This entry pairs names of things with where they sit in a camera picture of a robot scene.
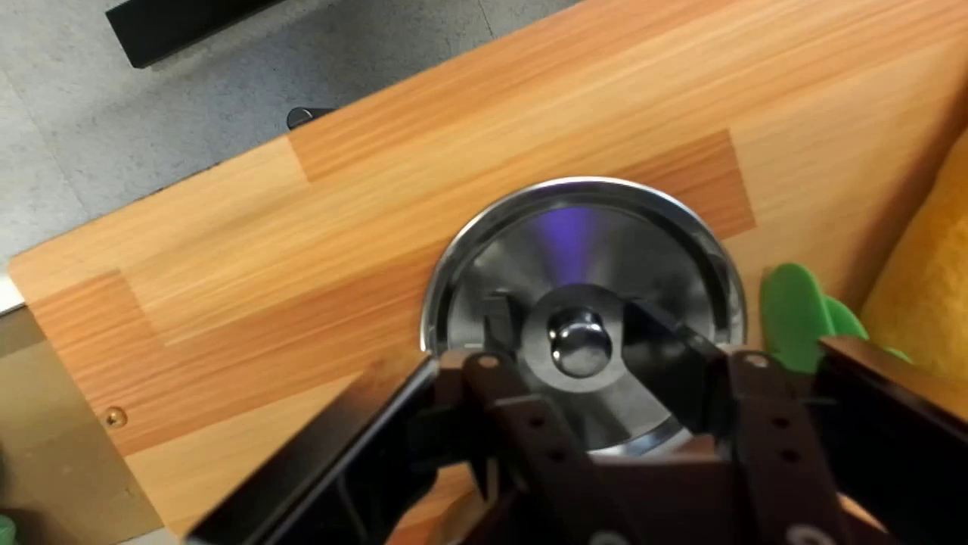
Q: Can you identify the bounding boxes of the yellow plush corn green leaves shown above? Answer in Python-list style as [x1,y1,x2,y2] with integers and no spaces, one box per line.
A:
[759,131,968,398]

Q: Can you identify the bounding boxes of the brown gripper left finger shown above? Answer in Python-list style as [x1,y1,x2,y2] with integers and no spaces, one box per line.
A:
[461,285,649,545]

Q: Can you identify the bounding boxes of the black perforated table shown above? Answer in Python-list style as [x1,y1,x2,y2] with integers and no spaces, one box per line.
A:
[102,0,307,69]

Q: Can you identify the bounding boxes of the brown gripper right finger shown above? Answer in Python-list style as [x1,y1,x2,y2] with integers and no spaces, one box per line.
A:
[622,298,851,545]

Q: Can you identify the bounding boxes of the round steel pot lid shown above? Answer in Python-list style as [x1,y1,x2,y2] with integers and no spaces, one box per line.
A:
[418,177,751,465]

